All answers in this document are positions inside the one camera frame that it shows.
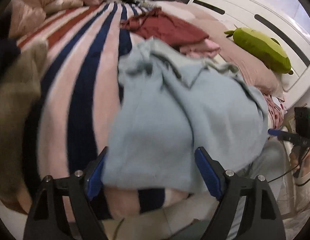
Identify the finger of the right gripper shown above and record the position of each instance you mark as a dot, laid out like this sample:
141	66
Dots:
274	132

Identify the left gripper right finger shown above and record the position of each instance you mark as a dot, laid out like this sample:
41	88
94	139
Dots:
261	217

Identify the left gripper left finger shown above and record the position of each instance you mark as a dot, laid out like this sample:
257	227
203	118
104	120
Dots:
47	217

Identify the light blue sweatshirt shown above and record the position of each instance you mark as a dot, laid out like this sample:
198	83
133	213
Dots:
172	105

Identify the pink ribbed near pillow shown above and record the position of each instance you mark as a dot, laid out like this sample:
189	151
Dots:
254	72

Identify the green avocado plush toy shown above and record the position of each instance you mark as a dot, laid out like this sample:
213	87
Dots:
265	48

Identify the pink folded garment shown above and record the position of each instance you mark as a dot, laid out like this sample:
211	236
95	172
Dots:
205	48

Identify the striped fleece blanket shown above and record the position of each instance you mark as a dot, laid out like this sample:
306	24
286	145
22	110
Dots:
68	127

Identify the white bed headboard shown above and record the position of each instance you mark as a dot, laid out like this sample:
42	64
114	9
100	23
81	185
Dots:
261	16

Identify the beige fleece garment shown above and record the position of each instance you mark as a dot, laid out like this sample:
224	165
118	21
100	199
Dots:
20	89

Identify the maroon red garment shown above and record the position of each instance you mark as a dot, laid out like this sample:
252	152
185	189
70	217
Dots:
170	29

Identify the dark navy garment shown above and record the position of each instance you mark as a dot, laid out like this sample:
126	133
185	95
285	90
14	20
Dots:
8	48

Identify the tan pink crumpled duvet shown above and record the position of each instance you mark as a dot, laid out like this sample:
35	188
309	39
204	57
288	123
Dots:
28	15

